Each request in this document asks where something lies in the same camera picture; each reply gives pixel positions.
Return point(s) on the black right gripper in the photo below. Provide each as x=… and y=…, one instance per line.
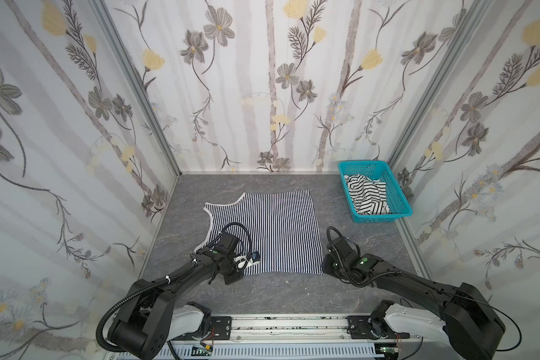
x=335, y=268

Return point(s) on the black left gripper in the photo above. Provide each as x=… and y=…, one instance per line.
x=232, y=272

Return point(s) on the blue white striped tank top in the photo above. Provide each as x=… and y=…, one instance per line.
x=281, y=227

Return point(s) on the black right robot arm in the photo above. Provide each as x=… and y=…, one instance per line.
x=458, y=316

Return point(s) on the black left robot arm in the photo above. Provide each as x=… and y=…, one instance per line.
x=140, y=323

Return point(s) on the black white striped tank top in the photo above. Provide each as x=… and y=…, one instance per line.
x=368, y=197

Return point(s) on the teal plastic basket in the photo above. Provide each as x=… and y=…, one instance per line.
x=376, y=170

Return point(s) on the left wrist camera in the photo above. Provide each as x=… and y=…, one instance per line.
x=244, y=262

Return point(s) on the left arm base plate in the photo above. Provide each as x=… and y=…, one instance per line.
x=217, y=328

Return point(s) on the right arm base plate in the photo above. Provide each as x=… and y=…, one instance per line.
x=365, y=327

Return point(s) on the aluminium mounting rail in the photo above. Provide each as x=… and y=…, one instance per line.
x=296, y=328

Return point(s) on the white slotted cable duct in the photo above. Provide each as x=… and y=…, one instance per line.
x=280, y=351

